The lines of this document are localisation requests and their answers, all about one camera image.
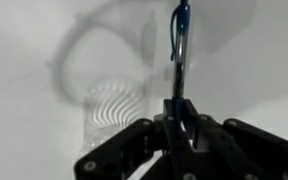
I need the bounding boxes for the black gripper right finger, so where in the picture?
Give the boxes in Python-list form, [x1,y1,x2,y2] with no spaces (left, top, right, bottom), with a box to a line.
[185,115,288,180]

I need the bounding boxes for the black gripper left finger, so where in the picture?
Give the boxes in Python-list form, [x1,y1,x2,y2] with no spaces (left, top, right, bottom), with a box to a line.
[74,119,165,180]

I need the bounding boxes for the blue ballpoint pen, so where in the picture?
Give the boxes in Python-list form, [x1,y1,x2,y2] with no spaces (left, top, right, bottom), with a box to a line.
[170,0,190,131]

